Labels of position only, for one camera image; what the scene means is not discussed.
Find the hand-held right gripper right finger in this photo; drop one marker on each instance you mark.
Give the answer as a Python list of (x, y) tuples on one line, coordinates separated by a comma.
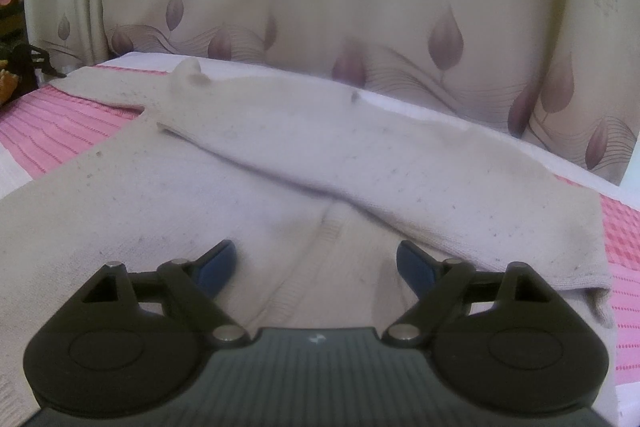
[(415, 272)]

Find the black object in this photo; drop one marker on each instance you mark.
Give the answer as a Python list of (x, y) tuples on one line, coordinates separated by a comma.
[(31, 55)]

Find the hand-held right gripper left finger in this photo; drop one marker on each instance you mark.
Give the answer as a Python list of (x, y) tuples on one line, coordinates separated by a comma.
[(219, 268)]

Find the pink checked blanket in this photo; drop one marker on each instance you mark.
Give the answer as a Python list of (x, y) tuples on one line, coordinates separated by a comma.
[(65, 127)]

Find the cream knit sweater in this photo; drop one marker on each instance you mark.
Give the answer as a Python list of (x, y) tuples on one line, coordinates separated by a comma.
[(300, 157)]

